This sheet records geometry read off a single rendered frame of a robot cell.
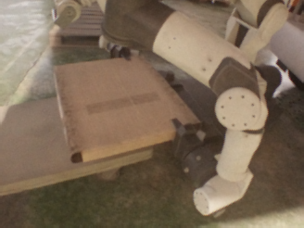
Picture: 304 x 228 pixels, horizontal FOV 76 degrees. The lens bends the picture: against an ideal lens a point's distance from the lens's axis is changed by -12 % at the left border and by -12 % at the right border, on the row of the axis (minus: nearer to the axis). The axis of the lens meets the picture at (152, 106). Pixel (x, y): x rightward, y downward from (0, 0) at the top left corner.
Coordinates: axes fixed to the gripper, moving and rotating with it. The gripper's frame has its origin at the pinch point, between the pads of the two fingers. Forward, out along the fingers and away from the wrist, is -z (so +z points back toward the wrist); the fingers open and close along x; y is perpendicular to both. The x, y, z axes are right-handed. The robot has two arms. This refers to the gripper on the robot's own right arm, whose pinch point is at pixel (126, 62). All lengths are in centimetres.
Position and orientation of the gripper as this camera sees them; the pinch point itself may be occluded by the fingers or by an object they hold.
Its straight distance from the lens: 100.4
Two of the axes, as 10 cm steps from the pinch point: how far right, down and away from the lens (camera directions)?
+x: -1.2, 7.8, 6.2
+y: -9.0, 1.7, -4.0
